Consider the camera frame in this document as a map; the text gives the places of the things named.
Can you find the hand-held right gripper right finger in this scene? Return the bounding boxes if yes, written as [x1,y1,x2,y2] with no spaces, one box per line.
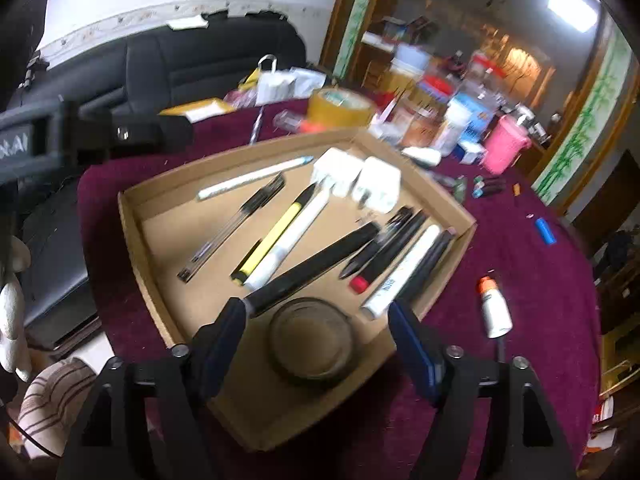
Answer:
[388,299,577,480]

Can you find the white charger with port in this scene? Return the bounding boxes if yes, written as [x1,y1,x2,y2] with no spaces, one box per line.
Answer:
[311,147,364,199]

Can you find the thin white stylus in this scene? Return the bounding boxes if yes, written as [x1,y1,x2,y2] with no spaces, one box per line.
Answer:
[196,155,315,202]

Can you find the clear jar blue label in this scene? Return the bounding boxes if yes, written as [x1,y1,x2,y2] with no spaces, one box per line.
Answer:
[461,92,494,144]

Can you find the person's left hand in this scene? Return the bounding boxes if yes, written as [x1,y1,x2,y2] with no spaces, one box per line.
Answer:
[0,234,32,382]

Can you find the bright window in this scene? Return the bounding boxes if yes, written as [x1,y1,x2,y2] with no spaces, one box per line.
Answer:
[546,0,602,34]

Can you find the yellow envelope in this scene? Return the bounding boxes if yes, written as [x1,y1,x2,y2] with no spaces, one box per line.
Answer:
[159,97,234,124]

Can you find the clear pen black ink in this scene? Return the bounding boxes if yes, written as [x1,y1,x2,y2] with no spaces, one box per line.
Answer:
[176,172,286,282]

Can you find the blue battery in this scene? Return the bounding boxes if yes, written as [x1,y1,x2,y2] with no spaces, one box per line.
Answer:
[535,217,558,246]

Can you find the yellow tape roll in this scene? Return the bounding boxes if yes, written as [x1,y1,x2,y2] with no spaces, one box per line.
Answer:
[305,88,377,129]

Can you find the thick black marker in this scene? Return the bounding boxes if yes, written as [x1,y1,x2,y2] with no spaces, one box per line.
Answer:
[246,220,382,317]

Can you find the black tape roll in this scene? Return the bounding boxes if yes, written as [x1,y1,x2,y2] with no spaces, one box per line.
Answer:
[266,297,357,387]

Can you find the white plastic jar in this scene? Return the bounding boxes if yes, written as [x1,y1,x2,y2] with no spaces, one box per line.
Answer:
[440,99,474,155]

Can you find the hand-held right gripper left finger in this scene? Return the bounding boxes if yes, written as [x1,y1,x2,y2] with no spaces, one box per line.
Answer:
[56,297,248,480]

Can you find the black marker red ends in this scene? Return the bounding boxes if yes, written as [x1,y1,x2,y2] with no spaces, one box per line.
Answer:
[349,209,429,294]

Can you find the wooden cabinet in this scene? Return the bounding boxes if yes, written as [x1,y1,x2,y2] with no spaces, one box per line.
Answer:
[320,0,566,126]

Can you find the white marker orange cap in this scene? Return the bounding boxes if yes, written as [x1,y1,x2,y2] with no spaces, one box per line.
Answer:
[477,275,513,339]

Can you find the long white pen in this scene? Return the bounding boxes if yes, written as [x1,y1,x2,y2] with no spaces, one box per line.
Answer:
[244,187,332,292]

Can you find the white paper bag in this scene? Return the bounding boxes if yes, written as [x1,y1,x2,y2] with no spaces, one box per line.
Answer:
[256,54,327,107]

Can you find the tall jar red lid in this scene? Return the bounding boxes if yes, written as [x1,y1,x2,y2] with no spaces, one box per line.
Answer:
[469,54,507,87]

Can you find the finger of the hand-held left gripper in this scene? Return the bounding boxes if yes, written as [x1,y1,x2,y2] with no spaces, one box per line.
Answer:
[79,109,195,164]

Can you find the slim black pen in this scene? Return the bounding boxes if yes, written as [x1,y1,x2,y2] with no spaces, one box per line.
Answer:
[339,205,414,282]

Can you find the black sofa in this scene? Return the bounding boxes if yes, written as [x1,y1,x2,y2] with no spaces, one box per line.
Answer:
[0,14,307,348]

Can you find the brown cardboard box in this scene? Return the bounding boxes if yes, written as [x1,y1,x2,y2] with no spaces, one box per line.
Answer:
[117,127,477,454]

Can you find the clear jar red band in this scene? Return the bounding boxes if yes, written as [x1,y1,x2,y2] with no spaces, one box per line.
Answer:
[414,77,459,107]

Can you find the yellow pen black cap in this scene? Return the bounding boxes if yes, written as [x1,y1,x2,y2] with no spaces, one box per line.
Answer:
[230,183,319,283]

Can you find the small white blue box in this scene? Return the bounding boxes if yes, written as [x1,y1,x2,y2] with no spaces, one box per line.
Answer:
[457,142,487,166]

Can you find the white paint marker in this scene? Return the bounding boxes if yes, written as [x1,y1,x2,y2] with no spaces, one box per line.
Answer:
[360,224,442,319]

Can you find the bamboo wall painting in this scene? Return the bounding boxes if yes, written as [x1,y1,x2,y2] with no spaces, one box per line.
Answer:
[529,34,632,207]

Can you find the white charger plain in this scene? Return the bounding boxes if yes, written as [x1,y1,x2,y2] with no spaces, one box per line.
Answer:
[351,156,403,214]

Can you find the person's left forearm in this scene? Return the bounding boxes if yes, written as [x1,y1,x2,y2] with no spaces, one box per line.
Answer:
[17,358,97,458]

